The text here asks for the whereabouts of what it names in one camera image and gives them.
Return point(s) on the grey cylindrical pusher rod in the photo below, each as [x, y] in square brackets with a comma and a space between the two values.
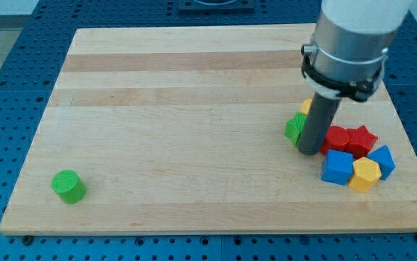
[318, 121]

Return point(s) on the yellow heart block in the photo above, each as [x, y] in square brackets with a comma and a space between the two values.
[305, 106]

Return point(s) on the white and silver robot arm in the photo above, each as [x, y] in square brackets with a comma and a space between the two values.
[345, 58]

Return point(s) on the red cylinder block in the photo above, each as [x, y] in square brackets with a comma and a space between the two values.
[336, 138]

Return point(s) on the green star block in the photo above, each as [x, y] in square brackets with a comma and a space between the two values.
[294, 127]

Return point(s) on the red star block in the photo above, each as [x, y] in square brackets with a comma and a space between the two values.
[361, 141]

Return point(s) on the blue cube block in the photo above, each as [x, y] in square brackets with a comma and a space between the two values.
[337, 167]

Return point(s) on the yellow hexagon block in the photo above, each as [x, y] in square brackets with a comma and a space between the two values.
[366, 174]

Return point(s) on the blue pentagon block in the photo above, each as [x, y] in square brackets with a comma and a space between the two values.
[384, 158]

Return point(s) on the wooden board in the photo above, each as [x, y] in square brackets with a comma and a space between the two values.
[180, 130]

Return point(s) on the green cylinder block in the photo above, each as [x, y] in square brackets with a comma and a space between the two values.
[68, 186]

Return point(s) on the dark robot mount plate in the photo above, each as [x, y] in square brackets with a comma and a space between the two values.
[215, 5]

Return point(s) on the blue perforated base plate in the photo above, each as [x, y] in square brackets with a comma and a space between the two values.
[26, 80]

